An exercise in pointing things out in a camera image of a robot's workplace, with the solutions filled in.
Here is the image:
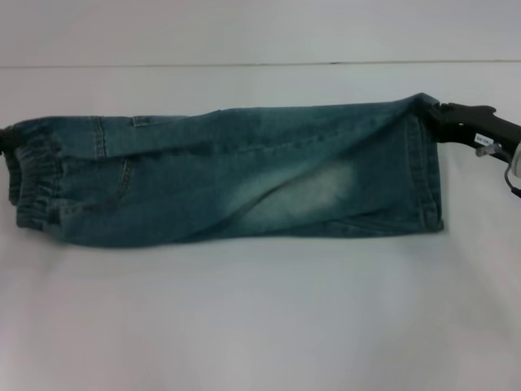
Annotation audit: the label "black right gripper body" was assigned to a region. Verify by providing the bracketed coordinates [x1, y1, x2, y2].
[441, 101, 521, 152]

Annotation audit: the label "blue denim shorts with embroidery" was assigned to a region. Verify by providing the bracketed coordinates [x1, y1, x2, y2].
[6, 92, 446, 245]

